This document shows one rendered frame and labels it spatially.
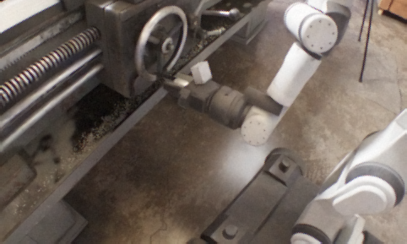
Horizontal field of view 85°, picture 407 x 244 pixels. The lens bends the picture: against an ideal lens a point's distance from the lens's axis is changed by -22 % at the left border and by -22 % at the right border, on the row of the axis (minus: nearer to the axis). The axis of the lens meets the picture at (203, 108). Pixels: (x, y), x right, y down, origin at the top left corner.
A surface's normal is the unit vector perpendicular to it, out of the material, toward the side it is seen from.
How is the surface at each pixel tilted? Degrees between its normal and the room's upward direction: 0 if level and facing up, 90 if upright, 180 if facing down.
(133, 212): 0
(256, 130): 68
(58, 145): 0
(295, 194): 0
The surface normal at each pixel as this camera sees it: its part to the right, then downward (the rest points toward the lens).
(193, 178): 0.09, -0.69
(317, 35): 0.00, 0.53
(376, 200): -0.65, 0.51
